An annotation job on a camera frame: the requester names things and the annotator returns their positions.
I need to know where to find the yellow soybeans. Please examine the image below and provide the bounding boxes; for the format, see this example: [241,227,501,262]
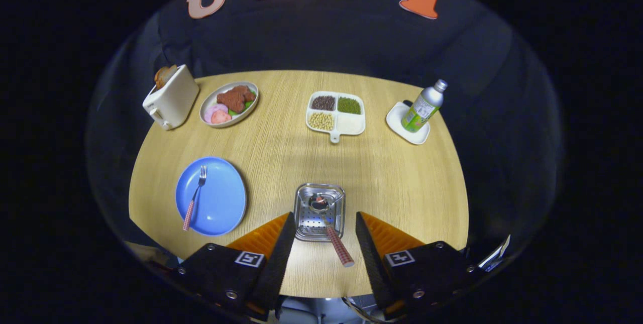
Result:
[308,112,335,131]

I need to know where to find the green lettuce leaf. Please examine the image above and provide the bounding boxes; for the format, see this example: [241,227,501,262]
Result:
[229,90,258,117]

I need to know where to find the fork with checked handle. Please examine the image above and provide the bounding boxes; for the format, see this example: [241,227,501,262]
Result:
[182,165,207,232]

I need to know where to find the pink ham slices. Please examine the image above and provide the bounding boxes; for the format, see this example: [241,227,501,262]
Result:
[204,103,233,125]

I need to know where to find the small white square dish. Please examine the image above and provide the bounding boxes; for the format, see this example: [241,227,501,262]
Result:
[386,101,431,145]

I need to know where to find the blue round plate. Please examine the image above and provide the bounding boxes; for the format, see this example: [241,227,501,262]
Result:
[175,157,247,237]

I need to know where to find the white divided tray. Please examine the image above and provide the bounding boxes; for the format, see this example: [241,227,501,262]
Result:
[305,91,366,144]

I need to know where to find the oval white plate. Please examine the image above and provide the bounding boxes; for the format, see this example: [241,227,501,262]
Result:
[199,81,260,129]

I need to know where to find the metal perforated basket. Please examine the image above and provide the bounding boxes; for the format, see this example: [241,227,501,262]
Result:
[294,183,346,242]

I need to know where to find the brown meat pieces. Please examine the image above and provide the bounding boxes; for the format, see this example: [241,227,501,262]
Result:
[217,85,256,114]

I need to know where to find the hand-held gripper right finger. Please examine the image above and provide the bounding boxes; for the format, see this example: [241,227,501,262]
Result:
[355,211,485,320]

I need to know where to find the spoon with checked handle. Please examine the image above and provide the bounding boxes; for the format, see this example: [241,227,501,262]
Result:
[308,194,355,268]

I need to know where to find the silver bottle green label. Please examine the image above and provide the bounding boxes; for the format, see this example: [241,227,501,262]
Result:
[401,79,448,133]

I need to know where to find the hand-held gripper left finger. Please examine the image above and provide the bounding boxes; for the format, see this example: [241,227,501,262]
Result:
[171,212,297,322]

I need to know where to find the green mung beans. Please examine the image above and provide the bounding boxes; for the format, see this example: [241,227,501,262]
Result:
[338,97,362,115]

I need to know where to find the black backdrop cloth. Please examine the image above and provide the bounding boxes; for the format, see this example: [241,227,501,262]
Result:
[85,0,563,264]

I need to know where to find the white toaster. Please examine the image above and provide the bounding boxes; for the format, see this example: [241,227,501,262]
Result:
[142,64,200,131]

